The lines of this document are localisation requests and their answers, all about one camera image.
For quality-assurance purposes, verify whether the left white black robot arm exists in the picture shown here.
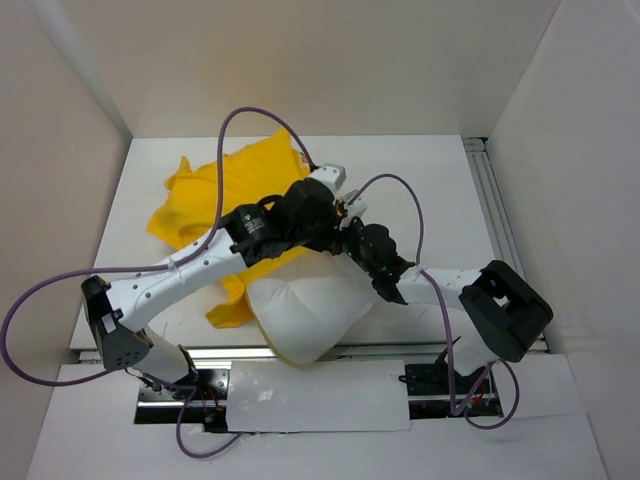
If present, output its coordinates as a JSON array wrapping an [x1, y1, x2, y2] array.
[[81, 174, 342, 399]]

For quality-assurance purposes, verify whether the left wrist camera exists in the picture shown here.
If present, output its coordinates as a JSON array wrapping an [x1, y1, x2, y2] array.
[[308, 164, 347, 194]]

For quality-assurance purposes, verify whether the white pillow with yellow edge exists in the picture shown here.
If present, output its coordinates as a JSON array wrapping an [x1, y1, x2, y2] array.
[[247, 252, 377, 366]]

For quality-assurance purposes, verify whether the aluminium rail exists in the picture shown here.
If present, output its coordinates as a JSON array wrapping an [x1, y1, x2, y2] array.
[[74, 342, 451, 364], [462, 137, 526, 279]]

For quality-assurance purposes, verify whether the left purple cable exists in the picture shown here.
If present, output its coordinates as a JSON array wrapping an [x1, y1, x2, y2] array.
[[0, 107, 321, 459]]

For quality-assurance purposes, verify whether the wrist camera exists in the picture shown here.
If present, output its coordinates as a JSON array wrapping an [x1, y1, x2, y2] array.
[[336, 190, 367, 230], [308, 164, 347, 194]]

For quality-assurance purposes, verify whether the aluminium rail right side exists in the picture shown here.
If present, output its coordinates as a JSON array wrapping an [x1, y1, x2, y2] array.
[[462, 137, 526, 279]]

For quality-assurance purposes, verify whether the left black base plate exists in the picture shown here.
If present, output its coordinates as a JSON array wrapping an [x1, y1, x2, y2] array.
[[133, 362, 232, 434]]

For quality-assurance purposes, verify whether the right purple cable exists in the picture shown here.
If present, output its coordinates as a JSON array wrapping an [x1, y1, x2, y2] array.
[[347, 173, 521, 431]]

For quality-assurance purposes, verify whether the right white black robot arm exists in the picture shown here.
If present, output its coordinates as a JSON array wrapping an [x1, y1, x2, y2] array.
[[336, 218, 554, 392]]

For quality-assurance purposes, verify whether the yellow pillowcase with white print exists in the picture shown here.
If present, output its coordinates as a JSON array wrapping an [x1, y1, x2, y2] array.
[[146, 129, 310, 329]]

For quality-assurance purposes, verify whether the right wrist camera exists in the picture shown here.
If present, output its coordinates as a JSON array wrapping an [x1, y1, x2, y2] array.
[[336, 190, 367, 230]]

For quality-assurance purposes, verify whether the purple cable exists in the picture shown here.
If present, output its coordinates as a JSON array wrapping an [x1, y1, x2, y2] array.
[[347, 173, 521, 431], [0, 107, 321, 459]]

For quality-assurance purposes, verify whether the aluminium rail front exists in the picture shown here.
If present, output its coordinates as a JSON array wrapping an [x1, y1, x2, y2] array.
[[74, 342, 451, 364]]

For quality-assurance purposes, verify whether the white cover plate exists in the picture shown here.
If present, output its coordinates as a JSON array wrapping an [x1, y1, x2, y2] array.
[[226, 360, 410, 433]]

